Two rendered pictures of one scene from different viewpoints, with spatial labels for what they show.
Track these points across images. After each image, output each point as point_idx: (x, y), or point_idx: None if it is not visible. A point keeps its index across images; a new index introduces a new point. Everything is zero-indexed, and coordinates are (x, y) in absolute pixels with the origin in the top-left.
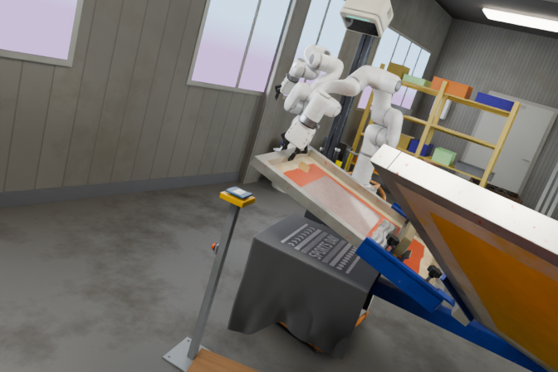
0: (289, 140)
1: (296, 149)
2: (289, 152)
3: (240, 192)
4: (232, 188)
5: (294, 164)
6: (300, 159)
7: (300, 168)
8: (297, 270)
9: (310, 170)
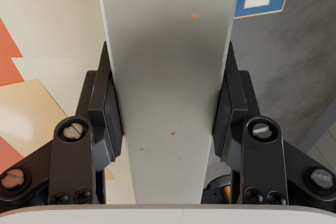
0: (248, 212)
1: (74, 181)
2: (159, 112)
3: None
4: None
5: (71, 75)
6: (127, 181)
7: (12, 80)
8: None
9: (11, 158)
